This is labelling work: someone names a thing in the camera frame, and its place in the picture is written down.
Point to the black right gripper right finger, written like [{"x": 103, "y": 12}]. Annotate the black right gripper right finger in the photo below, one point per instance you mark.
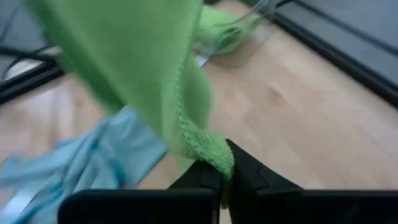
[{"x": 280, "y": 205}]

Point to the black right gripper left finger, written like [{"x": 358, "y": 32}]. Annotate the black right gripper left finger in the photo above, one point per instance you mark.
[{"x": 140, "y": 208}]

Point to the clear plastic bin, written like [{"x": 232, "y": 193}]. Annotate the clear plastic bin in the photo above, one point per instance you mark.
[{"x": 248, "y": 53}]

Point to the black metal table frame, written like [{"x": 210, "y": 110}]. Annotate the black metal table frame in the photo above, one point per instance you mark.
[{"x": 342, "y": 62}]

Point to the silver left base bracket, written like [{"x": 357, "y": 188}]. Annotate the silver left base bracket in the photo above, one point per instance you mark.
[{"x": 25, "y": 67}]

